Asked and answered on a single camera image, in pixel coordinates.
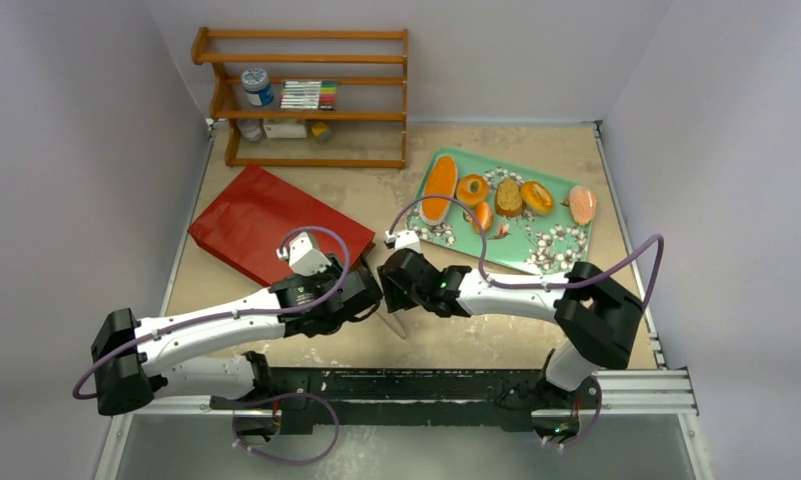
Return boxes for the fake brown bread slice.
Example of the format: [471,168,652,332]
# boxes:
[494,178,524,218]

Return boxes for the red paper bag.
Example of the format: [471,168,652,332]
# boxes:
[188,166,374,286]

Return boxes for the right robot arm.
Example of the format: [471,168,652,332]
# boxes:
[377,248,645,407]

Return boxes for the small clear jar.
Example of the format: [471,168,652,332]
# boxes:
[236,119,264,142]

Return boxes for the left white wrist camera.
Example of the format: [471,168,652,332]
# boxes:
[276,231,331,276]

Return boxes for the green floral tray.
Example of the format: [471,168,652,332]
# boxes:
[405,147,591,275]

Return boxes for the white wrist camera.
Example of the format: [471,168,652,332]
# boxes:
[384,230,421,253]
[276,231,331,276]

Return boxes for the pack of coloured markers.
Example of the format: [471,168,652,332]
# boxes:
[280,80,339,111]

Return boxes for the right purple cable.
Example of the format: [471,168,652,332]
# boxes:
[386,194,666,452]

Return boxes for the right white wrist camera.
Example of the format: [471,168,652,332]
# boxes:
[384,230,421,253]

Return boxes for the white small box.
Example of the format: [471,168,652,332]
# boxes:
[262,119,308,139]

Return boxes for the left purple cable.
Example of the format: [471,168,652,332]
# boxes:
[71,226,352,401]

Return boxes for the fake orange doughnut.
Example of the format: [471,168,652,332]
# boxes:
[455,174,490,208]

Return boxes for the fake small sesame roll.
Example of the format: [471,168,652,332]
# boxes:
[473,201,495,232]

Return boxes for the blue lidded jar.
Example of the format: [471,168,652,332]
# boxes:
[240,68,274,107]

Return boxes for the fake golden bagel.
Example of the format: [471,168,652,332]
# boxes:
[520,181,556,216]

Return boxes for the yellow green cube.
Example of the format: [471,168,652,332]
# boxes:
[310,121,334,142]

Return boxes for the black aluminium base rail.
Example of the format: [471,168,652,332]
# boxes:
[138,367,697,440]

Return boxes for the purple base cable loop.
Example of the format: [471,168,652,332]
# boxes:
[232,392,342,466]

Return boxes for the fake pink sugared bread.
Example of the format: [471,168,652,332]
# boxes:
[565,185,597,226]

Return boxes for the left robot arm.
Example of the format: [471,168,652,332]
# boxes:
[88,256,382,416]

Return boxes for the black metal tongs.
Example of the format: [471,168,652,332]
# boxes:
[376,310,408,340]

